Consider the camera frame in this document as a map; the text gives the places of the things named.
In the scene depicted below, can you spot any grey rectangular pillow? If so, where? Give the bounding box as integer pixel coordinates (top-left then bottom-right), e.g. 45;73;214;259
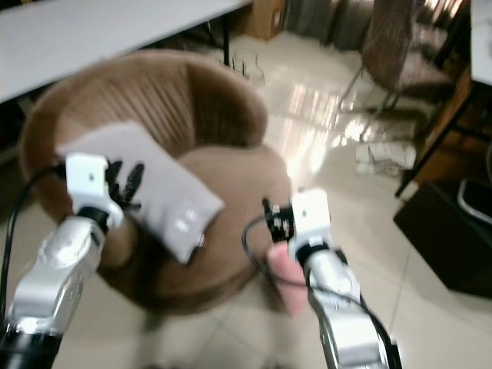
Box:
55;123;228;265

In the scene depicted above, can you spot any brown round velvet sofa chair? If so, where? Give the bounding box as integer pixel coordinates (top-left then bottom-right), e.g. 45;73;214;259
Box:
18;52;294;313

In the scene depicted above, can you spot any white long table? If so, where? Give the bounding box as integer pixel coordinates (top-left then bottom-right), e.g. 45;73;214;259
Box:
0;0;255;103

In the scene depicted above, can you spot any brown cardboard box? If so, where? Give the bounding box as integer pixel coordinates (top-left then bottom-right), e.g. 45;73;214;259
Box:
234;0;286;42

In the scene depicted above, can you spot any grey curtain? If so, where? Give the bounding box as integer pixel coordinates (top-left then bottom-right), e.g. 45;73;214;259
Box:
284;0;377;43

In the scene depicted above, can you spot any brown wicker chair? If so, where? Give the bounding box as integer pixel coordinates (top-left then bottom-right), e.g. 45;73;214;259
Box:
337;0;471;118

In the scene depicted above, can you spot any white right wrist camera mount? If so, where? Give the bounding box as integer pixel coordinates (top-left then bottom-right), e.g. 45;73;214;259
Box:
288;188;334;264

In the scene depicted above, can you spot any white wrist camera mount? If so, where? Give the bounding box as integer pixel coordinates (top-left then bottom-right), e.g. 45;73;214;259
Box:
65;152;125;229
288;188;334;264

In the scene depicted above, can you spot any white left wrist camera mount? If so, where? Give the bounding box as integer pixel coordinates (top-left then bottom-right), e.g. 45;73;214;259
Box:
65;152;125;229

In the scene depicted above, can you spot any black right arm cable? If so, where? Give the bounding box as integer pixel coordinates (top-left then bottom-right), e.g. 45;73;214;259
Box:
241;215;312;291

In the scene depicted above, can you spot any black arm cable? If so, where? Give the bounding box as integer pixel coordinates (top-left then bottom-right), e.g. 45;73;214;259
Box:
3;165;68;308
241;215;312;291

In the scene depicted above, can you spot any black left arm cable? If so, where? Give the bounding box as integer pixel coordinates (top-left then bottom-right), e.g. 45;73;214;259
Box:
3;165;68;308

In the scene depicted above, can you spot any wooden desk with black frame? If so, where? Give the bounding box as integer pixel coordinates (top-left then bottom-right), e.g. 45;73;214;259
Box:
395;68;492;199

